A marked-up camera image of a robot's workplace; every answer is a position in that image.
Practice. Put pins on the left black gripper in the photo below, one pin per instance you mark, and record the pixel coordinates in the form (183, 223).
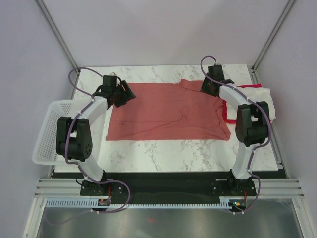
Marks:
(127, 95)

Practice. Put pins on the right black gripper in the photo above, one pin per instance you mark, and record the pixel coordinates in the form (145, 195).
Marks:
(204, 89)

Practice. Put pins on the pink t shirt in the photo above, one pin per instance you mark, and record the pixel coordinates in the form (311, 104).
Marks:
(169, 111)

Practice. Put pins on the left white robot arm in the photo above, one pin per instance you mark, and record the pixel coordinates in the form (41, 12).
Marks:
(73, 136)

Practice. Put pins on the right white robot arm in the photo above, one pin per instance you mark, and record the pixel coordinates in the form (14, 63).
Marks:
(252, 126)

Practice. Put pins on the red folded t shirt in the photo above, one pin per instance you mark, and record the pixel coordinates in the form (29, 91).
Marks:
(229, 114)

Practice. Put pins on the white plastic basket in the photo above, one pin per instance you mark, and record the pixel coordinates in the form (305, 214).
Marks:
(45, 148)

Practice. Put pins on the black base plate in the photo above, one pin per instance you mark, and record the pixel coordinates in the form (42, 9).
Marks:
(169, 187)

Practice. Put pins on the white cable duct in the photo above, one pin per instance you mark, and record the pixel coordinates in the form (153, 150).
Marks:
(95, 203)

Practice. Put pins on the right aluminium frame post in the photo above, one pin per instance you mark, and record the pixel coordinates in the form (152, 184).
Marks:
(273, 34)

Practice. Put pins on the aluminium frame post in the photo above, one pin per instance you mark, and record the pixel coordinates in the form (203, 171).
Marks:
(56, 32)
(273, 34)

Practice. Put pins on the left aluminium frame post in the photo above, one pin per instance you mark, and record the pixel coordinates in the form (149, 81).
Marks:
(56, 32)

